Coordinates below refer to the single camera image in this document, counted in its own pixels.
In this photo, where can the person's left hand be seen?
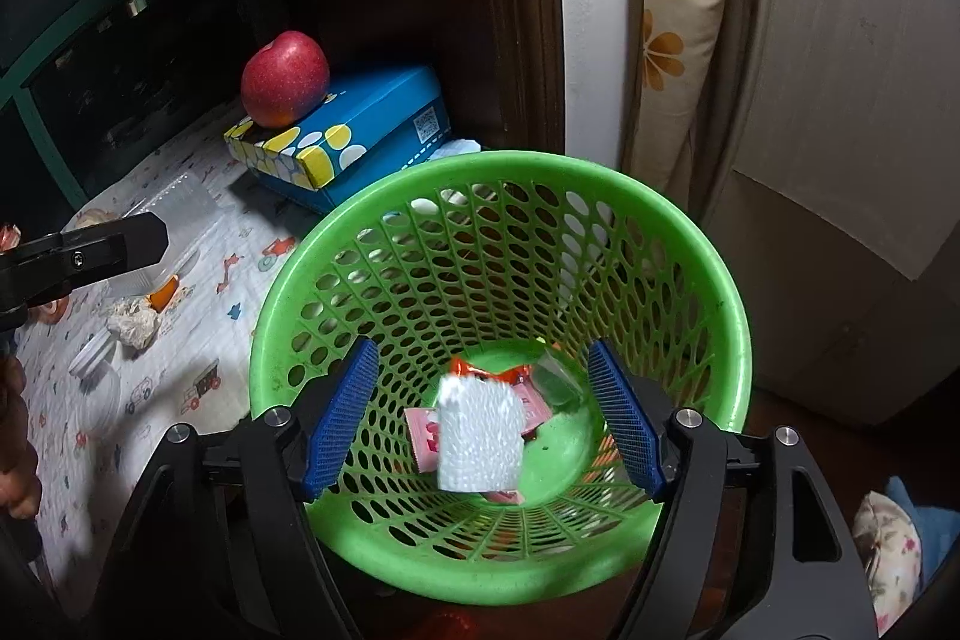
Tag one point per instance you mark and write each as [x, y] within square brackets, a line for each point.
[15, 445]

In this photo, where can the floral cloth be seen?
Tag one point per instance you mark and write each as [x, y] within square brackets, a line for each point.
[889, 550]

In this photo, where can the clear plastic clamshell container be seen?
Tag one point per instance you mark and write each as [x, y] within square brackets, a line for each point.
[180, 205]

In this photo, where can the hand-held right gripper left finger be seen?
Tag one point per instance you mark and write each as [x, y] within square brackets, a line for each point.
[341, 415]

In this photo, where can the orange snack packet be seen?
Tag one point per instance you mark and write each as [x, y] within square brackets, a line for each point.
[495, 376]

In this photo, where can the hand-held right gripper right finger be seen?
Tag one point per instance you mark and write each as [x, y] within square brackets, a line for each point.
[622, 415]

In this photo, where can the red apple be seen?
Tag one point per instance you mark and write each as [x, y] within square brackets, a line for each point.
[285, 77]

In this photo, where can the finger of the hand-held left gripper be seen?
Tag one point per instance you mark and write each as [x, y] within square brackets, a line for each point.
[97, 253]

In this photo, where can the pink snack wrapper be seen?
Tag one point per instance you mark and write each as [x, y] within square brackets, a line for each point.
[421, 445]

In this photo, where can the green plastic basket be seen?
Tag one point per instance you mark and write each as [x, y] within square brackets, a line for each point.
[570, 452]

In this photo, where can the brown wooden cabinet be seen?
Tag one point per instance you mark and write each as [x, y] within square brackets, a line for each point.
[487, 9]

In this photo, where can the white door frame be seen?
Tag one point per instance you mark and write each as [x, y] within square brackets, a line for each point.
[592, 9]

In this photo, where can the floral pillow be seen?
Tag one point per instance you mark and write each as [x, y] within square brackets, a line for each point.
[682, 9]

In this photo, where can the clear plastic wrapper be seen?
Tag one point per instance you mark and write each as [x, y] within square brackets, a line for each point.
[559, 381]

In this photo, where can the tissue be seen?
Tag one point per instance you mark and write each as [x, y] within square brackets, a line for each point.
[133, 323]

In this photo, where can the green window frame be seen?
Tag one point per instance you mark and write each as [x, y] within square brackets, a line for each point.
[45, 148]

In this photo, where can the red plastic object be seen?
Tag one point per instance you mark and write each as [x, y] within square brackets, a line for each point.
[450, 625]

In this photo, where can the blue tissue box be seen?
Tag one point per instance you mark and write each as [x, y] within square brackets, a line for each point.
[375, 115]

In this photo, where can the blue cloth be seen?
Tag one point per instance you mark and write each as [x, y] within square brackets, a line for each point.
[934, 527]

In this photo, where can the printed blanket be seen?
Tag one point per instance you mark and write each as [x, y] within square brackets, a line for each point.
[187, 340]

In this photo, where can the small orange object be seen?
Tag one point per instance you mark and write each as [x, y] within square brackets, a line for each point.
[163, 295]

